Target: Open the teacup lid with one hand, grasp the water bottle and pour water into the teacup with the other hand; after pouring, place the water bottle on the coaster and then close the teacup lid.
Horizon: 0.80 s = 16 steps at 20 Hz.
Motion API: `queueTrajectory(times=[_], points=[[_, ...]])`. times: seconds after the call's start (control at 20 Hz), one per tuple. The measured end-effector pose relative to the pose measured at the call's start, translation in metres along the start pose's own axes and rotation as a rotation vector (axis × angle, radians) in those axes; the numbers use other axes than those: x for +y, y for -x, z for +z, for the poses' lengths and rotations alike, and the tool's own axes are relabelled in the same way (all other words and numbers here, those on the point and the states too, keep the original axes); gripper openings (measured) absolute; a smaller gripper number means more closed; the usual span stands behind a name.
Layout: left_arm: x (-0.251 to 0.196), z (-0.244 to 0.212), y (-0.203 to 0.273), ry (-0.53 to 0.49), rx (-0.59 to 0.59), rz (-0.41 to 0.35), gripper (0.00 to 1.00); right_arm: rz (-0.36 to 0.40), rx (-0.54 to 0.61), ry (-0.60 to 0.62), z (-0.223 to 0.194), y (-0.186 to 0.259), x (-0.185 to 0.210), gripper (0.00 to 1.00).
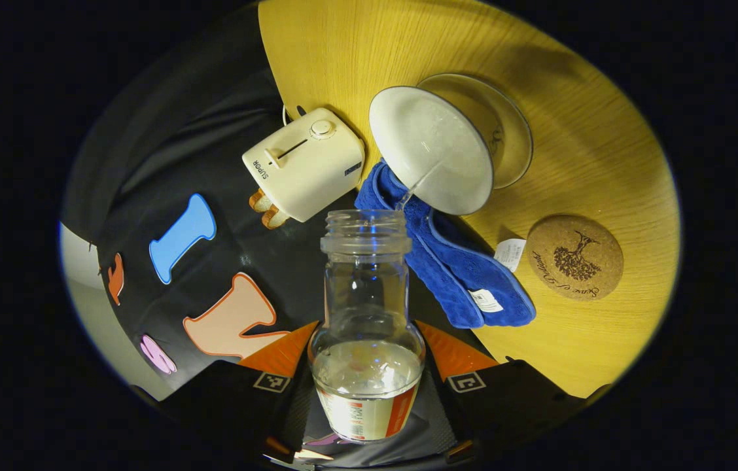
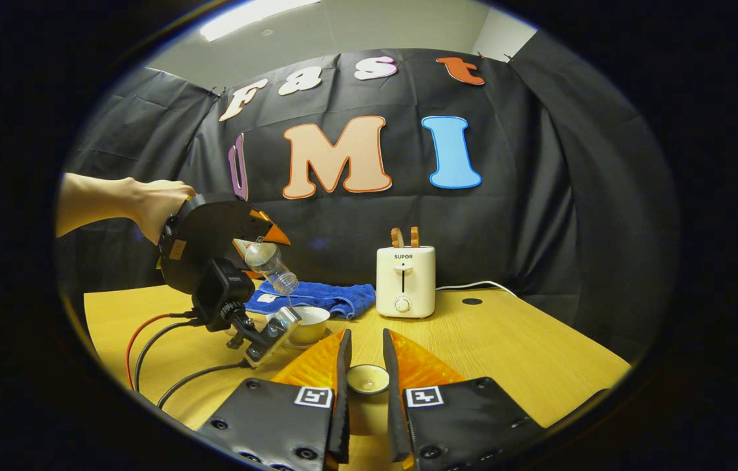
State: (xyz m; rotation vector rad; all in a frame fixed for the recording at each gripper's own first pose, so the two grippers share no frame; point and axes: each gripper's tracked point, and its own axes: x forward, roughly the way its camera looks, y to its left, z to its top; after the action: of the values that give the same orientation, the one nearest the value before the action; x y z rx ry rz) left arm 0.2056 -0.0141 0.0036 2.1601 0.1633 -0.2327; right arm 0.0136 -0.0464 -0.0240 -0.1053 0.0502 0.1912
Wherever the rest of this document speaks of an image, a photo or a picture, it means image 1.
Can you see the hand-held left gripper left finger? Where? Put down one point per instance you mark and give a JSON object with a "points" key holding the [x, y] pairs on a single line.
{"points": [[231, 399]]}

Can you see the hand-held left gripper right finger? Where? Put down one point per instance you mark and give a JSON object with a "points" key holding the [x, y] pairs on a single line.
{"points": [[506, 399]]}

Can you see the clear water bottle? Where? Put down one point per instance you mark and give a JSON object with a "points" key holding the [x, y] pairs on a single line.
{"points": [[366, 366]]}

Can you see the round cork coaster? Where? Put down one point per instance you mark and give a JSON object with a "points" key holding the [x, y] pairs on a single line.
{"points": [[575, 258]]}

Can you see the cream teacup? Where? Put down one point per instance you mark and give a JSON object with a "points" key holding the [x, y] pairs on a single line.
{"points": [[431, 150]]}

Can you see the blue towel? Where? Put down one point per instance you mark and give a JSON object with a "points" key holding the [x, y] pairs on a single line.
{"points": [[454, 275]]}

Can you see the toast slice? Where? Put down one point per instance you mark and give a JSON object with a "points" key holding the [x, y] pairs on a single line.
{"points": [[258, 200], [273, 217]]}

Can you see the black backdrop cloth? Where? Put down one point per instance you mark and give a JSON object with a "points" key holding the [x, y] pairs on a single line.
{"points": [[166, 163]]}

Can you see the white toaster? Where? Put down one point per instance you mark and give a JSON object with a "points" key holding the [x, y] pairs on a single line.
{"points": [[307, 163]]}

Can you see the cream saucer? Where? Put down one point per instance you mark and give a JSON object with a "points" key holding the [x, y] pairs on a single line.
{"points": [[506, 131]]}

